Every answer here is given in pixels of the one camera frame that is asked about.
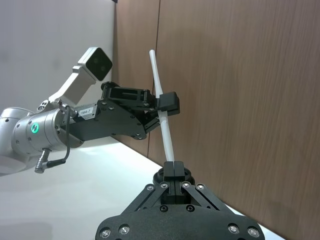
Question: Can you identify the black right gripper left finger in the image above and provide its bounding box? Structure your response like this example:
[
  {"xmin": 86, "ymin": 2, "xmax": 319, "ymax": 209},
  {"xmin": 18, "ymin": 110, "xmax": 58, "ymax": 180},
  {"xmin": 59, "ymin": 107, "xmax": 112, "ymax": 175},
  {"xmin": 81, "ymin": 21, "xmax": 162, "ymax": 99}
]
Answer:
[{"xmin": 121, "ymin": 161, "xmax": 175, "ymax": 216}]

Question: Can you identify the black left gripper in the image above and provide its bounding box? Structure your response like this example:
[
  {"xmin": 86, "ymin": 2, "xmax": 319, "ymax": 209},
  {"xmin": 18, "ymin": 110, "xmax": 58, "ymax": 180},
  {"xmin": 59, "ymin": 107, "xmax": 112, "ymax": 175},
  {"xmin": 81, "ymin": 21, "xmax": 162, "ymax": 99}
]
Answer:
[{"xmin": 66, "ymin": 81, "xmax": 181, "ymax": 143}]

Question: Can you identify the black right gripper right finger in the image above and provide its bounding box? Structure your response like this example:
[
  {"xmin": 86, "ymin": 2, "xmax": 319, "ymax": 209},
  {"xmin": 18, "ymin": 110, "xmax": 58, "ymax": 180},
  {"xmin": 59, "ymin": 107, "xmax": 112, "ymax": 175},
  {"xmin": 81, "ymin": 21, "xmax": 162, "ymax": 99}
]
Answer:
[{"xmin": 173, "ymin": 161, "xmax": 235, "ymax": 214}]

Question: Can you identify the white plastic tube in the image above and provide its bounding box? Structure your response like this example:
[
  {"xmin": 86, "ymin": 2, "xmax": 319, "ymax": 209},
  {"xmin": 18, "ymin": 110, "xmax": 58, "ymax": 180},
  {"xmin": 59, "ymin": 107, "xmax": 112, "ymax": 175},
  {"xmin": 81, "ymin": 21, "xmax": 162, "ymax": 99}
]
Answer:
[{"xmin": 148, "ymin": 49, "xmax": 176, "ymax": 163}]

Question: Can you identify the thin dark wrist cable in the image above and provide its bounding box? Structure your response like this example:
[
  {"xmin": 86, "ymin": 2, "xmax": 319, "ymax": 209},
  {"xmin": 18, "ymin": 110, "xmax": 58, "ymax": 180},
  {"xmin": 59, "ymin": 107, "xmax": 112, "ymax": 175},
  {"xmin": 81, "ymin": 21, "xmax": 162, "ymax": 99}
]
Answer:
[{"xmin": 34, "ymin": 104, "xmax": 72, "ymax": 175}]

